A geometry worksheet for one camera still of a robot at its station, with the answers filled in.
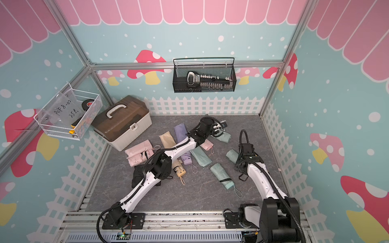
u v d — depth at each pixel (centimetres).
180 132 108
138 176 88
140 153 95
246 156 63
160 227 73
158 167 70
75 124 64
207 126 83
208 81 89
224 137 103
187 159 94
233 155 94
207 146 98
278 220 40
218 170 89
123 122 90
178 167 89
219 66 89
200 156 96
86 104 79
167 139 106
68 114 69
